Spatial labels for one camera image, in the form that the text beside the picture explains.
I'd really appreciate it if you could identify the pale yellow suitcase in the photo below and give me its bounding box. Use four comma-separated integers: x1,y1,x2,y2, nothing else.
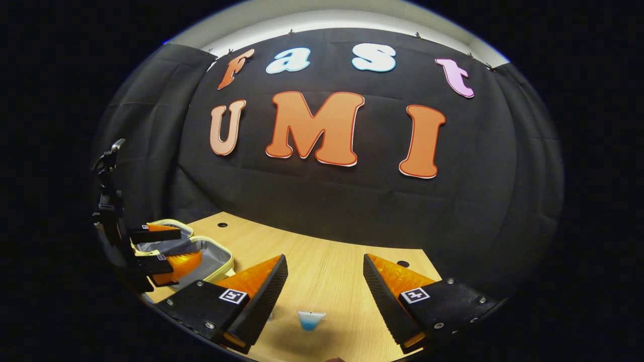
132,219,235,290

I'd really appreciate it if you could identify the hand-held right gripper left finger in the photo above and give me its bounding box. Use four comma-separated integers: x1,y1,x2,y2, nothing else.
156,254,289,355

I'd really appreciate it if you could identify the black backdrop cloth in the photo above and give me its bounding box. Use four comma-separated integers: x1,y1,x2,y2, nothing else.
90,28,565,302

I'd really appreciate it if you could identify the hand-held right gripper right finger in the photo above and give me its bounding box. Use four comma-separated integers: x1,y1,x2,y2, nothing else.
363,253,504,355

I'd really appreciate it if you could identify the blue squeeze tube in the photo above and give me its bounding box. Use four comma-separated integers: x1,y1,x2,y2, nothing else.
297,310,327,331

